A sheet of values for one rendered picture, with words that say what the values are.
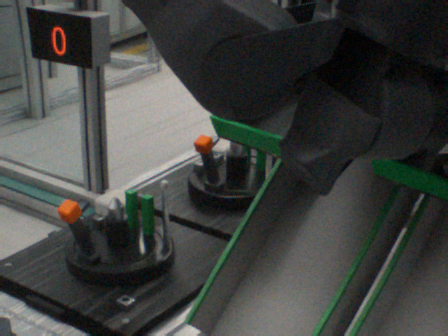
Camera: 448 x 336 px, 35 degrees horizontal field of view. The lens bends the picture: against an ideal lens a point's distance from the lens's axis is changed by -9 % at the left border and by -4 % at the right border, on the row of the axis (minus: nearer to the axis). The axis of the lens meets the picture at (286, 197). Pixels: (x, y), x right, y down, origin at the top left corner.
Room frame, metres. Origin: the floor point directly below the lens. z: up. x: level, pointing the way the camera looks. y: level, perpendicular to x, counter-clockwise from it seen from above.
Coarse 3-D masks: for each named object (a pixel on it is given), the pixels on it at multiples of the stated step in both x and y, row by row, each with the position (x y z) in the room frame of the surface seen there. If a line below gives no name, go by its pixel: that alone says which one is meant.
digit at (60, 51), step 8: (48, 16) 0.96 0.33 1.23; (56, 16) 0.95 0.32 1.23; (48, 24) 0.96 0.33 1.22; (56, 24) 0.95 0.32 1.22; (64, 24) 0.94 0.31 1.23; (48, 32) 0.96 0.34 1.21; (56, 32) 0.95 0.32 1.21; (64, 32) 0.94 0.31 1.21; (48, 40) 0.96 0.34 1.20; (56, 40) 0.95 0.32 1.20; (64, 40) 0.94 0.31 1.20; (48, 48) 0.96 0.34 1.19; (56, 48) 0.95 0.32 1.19; (64, 48) 0.94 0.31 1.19; (48, 56) 0.96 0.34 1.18; (56, 56) 0.95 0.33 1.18; (64, 56) 0.94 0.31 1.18
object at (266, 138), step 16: (304, 0) 0.69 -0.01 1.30; (336, 48) 0.70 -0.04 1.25; (304, 80) 0.66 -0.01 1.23; (272, 112) 0.62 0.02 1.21; (288, 112) 0.62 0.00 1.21; (224, 128) 0.60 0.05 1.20; (240, 128) 0.58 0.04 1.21; (256, 128) 0.61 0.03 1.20; (272, 128) 0.60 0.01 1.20; (288, 128) 0.60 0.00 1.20; (240, 144) 0.59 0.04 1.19; (256, 144) 0.58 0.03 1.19; (272, 144) 0.56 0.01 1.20; (352, 160) 0.54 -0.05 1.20
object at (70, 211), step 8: (80, 200) 0.73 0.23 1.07; (64, 208) 0.70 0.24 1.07; (72, 208) 0.70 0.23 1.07; (80, 208) 0.71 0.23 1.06; (64, 216) 0.70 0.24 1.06; (72, 216) 0.70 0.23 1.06; (72, 224) 0.70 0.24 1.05; (80, 224) 0.71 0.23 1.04; (72, 232) 0.71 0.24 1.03; (80, 232) 0.71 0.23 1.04; (80, 240) 0.71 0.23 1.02; (88, 240) 0.72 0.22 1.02; (80, 248) 0.72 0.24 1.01; (88, 248) 0.72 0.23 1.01
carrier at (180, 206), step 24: (192, 168) 1.07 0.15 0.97; (240, 168) 0.98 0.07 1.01; (264, 168) 1.02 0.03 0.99; (144, 192) 0.97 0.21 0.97; (168, 192) 0.97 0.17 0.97; (192, 192) 0.95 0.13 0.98; (216, 192) 0.93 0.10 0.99; (240, 192) 0.94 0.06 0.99; (192, 216) 0.90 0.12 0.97; (216, 216) 0.90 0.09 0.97; (240, 216) 0.90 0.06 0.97
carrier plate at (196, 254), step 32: (160, 224) 0.87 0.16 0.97; (32, 256) 0.76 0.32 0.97; (64, 256) 0.77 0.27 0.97; (192, 256) 0.79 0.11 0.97; (32, 288) 0.69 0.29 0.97; (64, 288) 0.69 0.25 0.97; (96, 288) 0.70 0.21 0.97; (128, 288) 0.70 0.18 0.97; (160, 288) 0.71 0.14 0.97; (192, 288) 0.71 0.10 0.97; (96, 320) 0.63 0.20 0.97; (128, 320) 0.64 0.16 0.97; (160, 320) 0.66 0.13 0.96
